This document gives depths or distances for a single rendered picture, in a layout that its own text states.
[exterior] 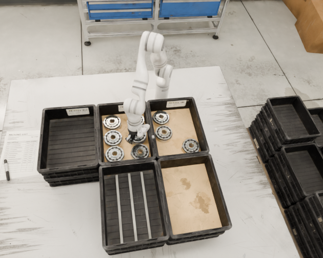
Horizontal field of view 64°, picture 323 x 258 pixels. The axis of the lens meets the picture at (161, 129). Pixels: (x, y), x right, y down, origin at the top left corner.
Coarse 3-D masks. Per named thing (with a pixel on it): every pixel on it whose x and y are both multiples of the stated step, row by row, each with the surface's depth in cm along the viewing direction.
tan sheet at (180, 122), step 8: (152, 112) 165; (168, 112) 166; (176, 112) 166; (184, 112) 167; (176, 120) 163; (184, 120) 163; (176, 128) 159; (184, 128) 160; (192, 128) 160; (176, 136) 156; (184, 136) 157; (192, 136) 157; (160, 144) 152; (168, 144) 153; (176, 144) 153; (160, 152) 150; (168, 152) 150; (176, 152) 150
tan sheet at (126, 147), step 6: (120, 114) 162; (102, 120) 158; (126, 120) 159; (120, 126) 157; (126, 126) 157; (120, 132) 154; (126, 132) 155; (114, 138) 152; (120, 144) 150; (126, 144) 150; (144, 144) 151; (126, 150) 148; (126, 156) 146; (150, 156) 148
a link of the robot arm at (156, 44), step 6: (150, 36) 117; (156, 36) 117; (162, 36) 118; (150, 42) 117; (156, 42) 117; (162, 42) 118; (150, 48) 119; (156, 48) 118; (162, 48) 120; (150, 54) 140; (156, 54) 131; (162, 54) 127; (156, 60) 134; (162, 60) 135
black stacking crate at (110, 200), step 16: (112, 176) 139; (144, 176) 141; (112, 192) 134; (128, 192) 135; (112, 208) 130; (128, 208) 131; (144, 208) 131; (160, 208) 127; (112, 224) 126; (128, 224) 127; (144, 224) 127; (160, 224) 128; (112, 240) 122; (128, 240) 123
